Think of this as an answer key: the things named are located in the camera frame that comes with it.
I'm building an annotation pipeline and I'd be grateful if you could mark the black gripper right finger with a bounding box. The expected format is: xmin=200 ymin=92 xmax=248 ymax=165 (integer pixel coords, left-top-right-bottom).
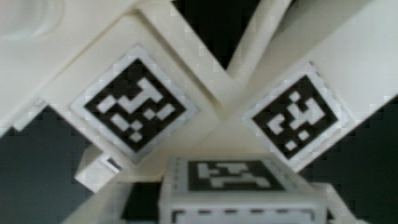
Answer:
xmin=309 ymin=182 xmax=371 ymax=224

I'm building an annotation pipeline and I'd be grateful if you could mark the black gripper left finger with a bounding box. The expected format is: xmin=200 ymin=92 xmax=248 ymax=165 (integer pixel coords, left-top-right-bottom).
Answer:
xmin=86 ymin=181 xmax=165 ymax=224

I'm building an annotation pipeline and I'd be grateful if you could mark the white chair seat plate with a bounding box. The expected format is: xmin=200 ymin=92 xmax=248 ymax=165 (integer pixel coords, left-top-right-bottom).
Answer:
xmin=74 ymin=145 xmax=122 ymax=192

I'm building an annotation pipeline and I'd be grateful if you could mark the white chair back piece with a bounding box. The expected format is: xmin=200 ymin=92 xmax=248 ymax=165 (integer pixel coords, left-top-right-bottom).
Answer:
xmin=0 ymin=0 xmax=398 ymax=224

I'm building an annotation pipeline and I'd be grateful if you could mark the white chair leg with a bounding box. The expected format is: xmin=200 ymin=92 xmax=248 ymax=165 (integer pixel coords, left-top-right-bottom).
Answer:
xmin=157 ymin=156 xmax=326 ymax=224

